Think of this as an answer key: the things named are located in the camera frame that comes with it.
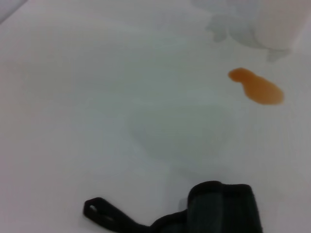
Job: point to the dark rag with loop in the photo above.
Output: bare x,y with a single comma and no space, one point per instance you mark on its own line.
218,211

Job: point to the white paper cup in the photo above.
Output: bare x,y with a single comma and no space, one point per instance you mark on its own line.
279,21

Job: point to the orange brown liquid stain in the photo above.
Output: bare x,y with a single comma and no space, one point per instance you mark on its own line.
260,88

